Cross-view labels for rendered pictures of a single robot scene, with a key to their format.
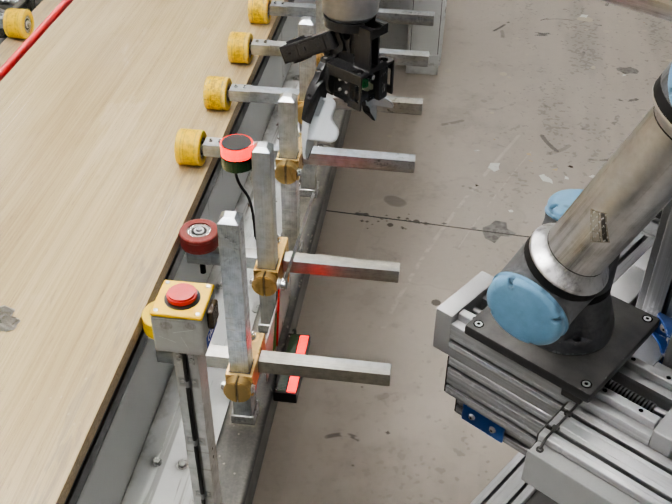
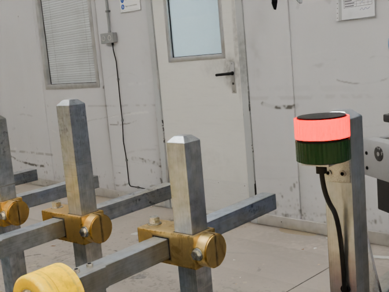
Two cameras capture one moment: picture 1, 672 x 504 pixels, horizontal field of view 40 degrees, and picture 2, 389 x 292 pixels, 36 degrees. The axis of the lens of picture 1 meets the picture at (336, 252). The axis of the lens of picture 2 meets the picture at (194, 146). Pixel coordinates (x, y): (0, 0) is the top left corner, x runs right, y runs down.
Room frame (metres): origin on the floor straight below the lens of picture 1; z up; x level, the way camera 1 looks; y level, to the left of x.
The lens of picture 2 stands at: (1.18, 0.80, 1.23)
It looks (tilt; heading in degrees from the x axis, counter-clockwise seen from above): 9 degrees down; 304
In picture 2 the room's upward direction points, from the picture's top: 5 degrees counter-clockwise
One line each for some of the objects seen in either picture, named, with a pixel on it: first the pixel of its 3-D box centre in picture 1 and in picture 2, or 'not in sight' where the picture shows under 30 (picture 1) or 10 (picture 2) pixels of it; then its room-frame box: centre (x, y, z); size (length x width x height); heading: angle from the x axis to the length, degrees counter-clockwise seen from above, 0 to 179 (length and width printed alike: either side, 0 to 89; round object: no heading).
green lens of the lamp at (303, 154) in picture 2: (237, 159); (323, 149); (1.42, 0.18, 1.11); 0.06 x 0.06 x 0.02
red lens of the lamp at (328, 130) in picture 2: (236, 147); (321, 126); (1.42, 0.18, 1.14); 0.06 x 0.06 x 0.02
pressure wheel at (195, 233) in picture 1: (201, 250); not in sight; (1.48, 0.28, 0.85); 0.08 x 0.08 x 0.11
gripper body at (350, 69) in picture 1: (353, 57); not in sight; (1.14, -0.02, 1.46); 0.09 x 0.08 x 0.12; 49
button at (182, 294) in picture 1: (182, 296); not in sight; (0.91, 0.20, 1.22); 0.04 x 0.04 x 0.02
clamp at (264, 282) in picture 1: (269, 265); not in sight; (1.44, 0.13, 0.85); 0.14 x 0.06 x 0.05; 172
